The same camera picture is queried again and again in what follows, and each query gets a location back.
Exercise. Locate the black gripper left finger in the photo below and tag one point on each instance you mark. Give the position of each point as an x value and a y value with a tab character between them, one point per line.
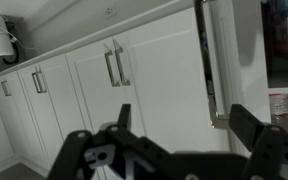
125	116

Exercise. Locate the white cabinet door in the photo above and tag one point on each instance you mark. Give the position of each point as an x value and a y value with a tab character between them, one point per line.
90	100
167	83
69	110
14	110
250	66
42	110

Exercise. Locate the white paper plate stack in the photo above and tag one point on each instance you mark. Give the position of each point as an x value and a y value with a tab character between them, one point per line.
280	104

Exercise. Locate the white cabinet shelf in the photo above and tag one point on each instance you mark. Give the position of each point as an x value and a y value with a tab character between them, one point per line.
285	90

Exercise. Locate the white wall outlet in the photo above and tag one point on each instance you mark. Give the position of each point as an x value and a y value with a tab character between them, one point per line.
110	12

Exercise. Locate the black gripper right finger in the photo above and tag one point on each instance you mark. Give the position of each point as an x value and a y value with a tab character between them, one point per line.
244	123

